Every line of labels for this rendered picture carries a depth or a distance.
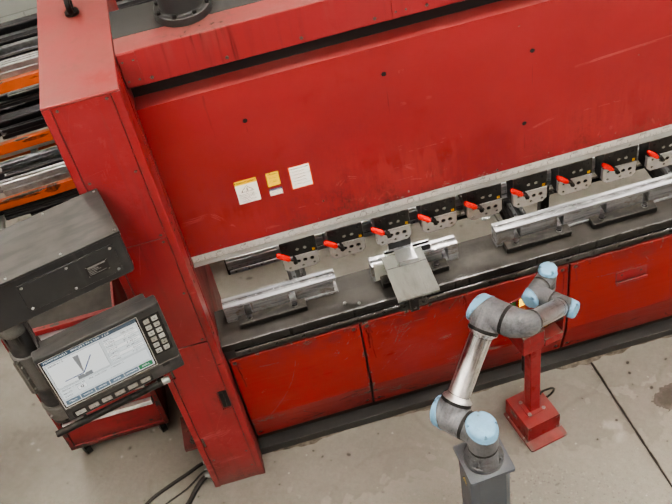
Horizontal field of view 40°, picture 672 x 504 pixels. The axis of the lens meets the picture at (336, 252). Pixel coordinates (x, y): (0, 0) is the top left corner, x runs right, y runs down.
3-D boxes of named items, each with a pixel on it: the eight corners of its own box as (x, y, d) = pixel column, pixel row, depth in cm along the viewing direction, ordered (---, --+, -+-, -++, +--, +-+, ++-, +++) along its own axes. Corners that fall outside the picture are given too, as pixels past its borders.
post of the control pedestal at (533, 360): (530, 412, 440) (531, 341, 401) (523, 404, 443) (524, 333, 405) (540, 407, 441) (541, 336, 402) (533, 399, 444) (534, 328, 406)
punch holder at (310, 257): (286, 272, 389) (278, 245, 378) (282, 258, 395) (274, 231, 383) (320, 263, 390) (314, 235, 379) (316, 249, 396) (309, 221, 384)
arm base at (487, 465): (510, 466, 349) (510, 452, 342) (473, 480, 347) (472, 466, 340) (493, 434, 359) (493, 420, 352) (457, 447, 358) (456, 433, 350)
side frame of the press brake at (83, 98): (215, 488, 449) (39, 109, 285) (192, 355, 509) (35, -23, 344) (265, 473, 451) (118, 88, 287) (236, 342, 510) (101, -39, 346)
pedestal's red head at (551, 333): (523, 357, 396) (523, 330, 383) (503, 332, 407) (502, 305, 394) (563, 337, 400) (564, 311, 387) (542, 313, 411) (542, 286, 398)
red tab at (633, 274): (616, 286, 429) (618, 275, 424) (615, 282, 431) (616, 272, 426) (647, 277, 430) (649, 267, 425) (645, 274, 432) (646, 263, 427)
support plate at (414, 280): (398, 302, 383) (398, 301, 383) (381, 259, 402) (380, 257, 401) (440, 291, 385) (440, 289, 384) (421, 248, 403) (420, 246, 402)
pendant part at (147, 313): (71, 422, 334) (33, 362, 308) (62, 399, 342) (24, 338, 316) (185, 365, 344) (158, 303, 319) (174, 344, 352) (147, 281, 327)
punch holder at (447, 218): (423, 234, 393) (420, 206, 382) (417, 221, 399) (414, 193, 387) (457, 224, 394) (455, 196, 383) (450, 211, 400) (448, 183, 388)
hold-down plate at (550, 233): (507, 254, 409) (507, 249, 407) (502, 245, 413) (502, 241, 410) (572, 235, 411) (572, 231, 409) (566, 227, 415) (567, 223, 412)
